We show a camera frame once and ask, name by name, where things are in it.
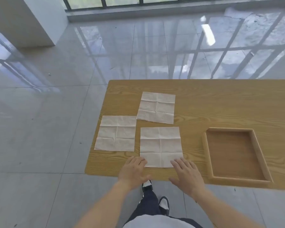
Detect dark framed window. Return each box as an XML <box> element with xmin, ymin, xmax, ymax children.
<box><xmin>61</xmin><ymin>0</ymin><xmax>285</xmax><ymax>12</ymax></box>

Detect black white left shoe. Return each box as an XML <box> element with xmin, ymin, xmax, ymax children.
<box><xmin>142</xmin><ymin>180</ymin><xmax>153</xmax><ymax>195</ymax></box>

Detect wooden tray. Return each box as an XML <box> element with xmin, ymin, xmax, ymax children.
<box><xmin>202</xmin><ymin>127</ymin><xmax>274</xmax><ymax>183</ymax></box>

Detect person's left hand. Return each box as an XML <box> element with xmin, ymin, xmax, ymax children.
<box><xmin>117</xmin><ymin>156</ymin><xmax>151</xmax><ymax>191</ymax></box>

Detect person's right forearm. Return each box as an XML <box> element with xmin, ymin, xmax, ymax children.
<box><xmin>190</xmin><ymin>187</ymin><xmax>262</xmax><ymax>228</ymax></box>

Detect dark blue trousers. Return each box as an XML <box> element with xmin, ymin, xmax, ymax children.
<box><xmin>128</xmin><ymin>190</ymin><xmax>202</xmax><ymax>228</ymax></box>

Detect person's right hand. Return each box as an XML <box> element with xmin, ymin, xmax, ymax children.
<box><xmin>168</xmin><ymin>158</ymin><xmax>206</xmax><ymax>200</ymax></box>

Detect person's left forearm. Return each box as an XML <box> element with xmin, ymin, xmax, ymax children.
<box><xmin>73</xmin><ymin>180</ymin><xmax>143</xmax><ymax>228</ymax></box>

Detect white paper napkin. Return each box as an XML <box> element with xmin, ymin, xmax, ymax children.
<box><xmin>94</xmin><ymin>115</ymin><xmax>137</xmax><ymax>152</ymax></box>
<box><xmin>136</xmin><ymin>91</ymin><xmax>176</xmax><ymax>125</ymax></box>
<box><xmin>139</xmin><ymin>127</ymin><xmax>184</xmax><ymax>168</ymax></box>

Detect white shirt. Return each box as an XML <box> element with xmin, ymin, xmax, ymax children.
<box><xmin>123</xmin><ymin>215</ymin><xmax>195</xmax><ymax>228</ymax></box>

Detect black white shoe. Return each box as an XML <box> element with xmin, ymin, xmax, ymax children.
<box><xmin>142</xmin><ymin>180</ymin><xmax>153</xmax><ymax>195</ymax></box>
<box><xmin>158</xmin><ymin>196</ymin><xmax>170</xmax><ymax>216</ymax></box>

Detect black white right shoe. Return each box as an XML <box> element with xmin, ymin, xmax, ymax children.
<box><xmin>158</xmin><ymin>196</ymin><xmax>170</xmax><ymax>216</ymax></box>

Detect white square pillar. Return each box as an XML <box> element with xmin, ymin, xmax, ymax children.
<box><xmin>0</xmin><ymin>0</ymin><xmax>69</xmax><ymax>48</ymax></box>

